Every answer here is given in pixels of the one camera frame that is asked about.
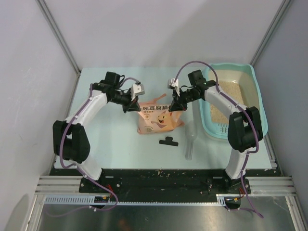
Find teal litter box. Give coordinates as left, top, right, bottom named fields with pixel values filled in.
left=199, top=63, right=268, bottom=140

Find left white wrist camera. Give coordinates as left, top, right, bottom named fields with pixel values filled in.
left=130, top=83, right=145, bottom=101

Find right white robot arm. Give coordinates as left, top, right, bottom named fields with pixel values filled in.
left=167, top=70, right=263, bottom=193

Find aluminium corner post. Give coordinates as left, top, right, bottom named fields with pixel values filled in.
left=250, top=0, right=294, bottom=66
left=35, top=0, right=81, bottom=76

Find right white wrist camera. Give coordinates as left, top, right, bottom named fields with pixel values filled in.
left=167, top=78, right=180, bottom=96

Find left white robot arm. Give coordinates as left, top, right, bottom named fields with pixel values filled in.
left=52, top=72, right=144, bottom=193

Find clear plastic scoop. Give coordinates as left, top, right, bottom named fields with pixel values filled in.
left=185, top=120, right=197, bottom=160

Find orange cat litter bag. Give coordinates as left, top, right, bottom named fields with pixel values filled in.
left=137, top=94, right=184, bottom=134

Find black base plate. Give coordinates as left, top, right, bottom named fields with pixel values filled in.
left=49, top=168, right=282, bottom=195

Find aluminium frame rail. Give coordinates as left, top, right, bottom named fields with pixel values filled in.
left=35, top=141, right=308, bottom=231

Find black bag clip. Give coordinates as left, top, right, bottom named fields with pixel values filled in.
left=159, top=136, right=179, bottom=147

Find white slotted cable duct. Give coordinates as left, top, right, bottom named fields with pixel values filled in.
left=43, top=194, right=241, bottom=205

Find right aluminium corner post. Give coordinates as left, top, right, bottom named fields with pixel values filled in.
left=250, top=0, right=294, bottom=66

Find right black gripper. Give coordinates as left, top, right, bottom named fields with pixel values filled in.
left=169, top=87, right=201, bottom=112

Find tan cat litter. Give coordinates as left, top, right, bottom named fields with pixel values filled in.
left=208, top=80, right=248, bottom=125

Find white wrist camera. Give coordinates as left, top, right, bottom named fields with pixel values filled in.
left=130, top=83, right=145, bottom=101
left=167, top=78, right=180, bottom=96

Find left aluminium corner post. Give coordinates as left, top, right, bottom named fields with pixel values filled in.
left=35, top=0, right=81, bottom=76

